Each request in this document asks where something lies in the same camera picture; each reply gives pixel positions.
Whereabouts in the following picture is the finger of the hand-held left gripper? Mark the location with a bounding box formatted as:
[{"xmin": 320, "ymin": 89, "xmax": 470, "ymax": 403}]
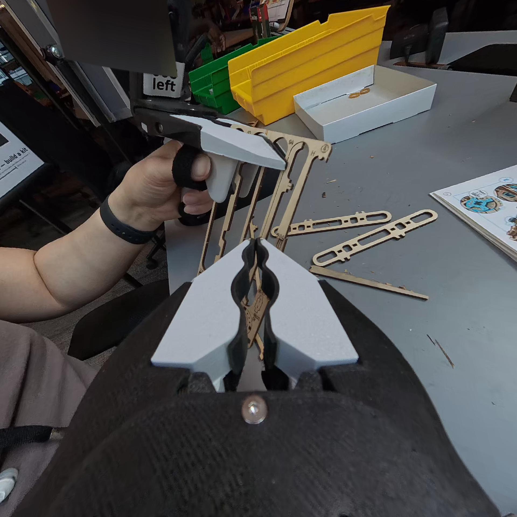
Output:
[
  {"xmin": 170, "ymin": 114, "xmax": 289, "ymax": 171},
  {"xmin": 238, "ymin": 163, "xmax": 266, "ymax": 199}
]

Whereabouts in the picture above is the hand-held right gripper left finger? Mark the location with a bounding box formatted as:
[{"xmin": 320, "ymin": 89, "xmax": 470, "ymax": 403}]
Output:
[{"xmin": 151, "ymin": 238, "xmax": 258, "ymax": 392}]

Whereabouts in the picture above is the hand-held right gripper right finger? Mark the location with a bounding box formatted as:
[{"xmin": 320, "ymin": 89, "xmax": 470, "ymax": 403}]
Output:
[{"xmin": 256, "ymin": 237, "xmax": 360, "ymax": 391}]

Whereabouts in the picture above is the wooden model parts sheet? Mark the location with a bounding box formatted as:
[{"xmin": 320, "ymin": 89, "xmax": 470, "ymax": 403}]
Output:
[{"xmin": 197, "ymin": 123, "xmax": 333, "ymax": 362}]

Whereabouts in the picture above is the person's left forearm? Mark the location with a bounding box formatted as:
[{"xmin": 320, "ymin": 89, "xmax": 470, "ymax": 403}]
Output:
[{"xmin": 0, "ymin": 210, "xmax": 162, "ymax": 324}]

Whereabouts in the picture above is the slotted wooden model part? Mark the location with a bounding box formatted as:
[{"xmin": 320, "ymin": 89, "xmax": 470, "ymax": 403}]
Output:
[
  {"xmin": 313, "ymin": 209, "xmax": 439, "ymax": 267},
  {"xmin": 271, "ymin": 210, "xmax": 392, "ymax": 238}
]

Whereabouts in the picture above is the person's left hand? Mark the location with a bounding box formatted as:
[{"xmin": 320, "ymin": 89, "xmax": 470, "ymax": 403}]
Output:
[{"xmin": 108, "ymin": 139, "xmax": 216, "ymax": 243}]

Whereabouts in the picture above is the thin wooden strip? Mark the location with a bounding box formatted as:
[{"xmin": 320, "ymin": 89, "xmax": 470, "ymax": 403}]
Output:
[{"xmin": 310, "ymin": 265, "xmax": 429, "ymax": 301}]

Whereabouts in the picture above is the green plastic bin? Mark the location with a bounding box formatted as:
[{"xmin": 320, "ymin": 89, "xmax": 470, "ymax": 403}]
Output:
[{"xmin": 188, "ymin": 36, "xmax": 279, "ymax": 116}]

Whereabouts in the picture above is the yellow plastic bin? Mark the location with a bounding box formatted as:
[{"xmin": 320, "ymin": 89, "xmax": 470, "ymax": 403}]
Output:
[{"xmin": 228, "ymin": 5, "xmax": 391, "ymax": 126}]

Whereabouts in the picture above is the black wristband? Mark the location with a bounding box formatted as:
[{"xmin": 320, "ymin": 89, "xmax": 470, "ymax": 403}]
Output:
[{"xmin": 100, "ymin": 194, "xmax": 156, "ymax": 245}]

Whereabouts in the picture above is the red green carton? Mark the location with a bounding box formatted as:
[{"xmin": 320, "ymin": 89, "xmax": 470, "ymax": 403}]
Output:
[{"xmin": 250, "ymin": 3, "xmax": 270, "ymax": 41}]

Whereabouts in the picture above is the white cardboard box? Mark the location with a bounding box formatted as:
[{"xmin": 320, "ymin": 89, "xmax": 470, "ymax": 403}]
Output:
[{"xmin": 293, "ymin": 65, "xmax": 438, "ymax": 144}]

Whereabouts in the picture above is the wooden splinter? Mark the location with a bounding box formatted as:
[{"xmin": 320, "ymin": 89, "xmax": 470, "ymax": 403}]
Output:
[{"xmin": 434, "ymin": 339, "xmax": 455, "ymax": 369}]

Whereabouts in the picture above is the person's torso grey shirt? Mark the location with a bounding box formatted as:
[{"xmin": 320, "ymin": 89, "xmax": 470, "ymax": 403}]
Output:
[{"xmin": 0, "ymin": 319, "xmax": 102, "ymax": 517}]

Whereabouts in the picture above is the printed instruction booklet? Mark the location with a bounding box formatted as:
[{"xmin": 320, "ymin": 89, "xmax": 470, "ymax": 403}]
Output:
[{"xmin": 429, "ymin": 165, "xmax": 517, "ymax": 263}]

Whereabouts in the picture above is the grey metal frame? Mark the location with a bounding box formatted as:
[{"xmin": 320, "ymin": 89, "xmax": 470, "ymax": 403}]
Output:
[{"xmin": 40, "ymin": 40, "xmax": 136, "ymax": 126}]

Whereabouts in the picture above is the black shoulder strap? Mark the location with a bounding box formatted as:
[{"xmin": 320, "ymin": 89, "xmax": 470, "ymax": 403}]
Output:
[{"xmin": 0, "ymin": 425, "xmax": 53, "ymax": 457}]

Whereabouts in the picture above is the white cord lock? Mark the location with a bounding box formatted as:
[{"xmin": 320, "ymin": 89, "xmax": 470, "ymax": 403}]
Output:
[{"xmin": 0, "ymin": 468, "xmax": 19, "ymax": 501}]

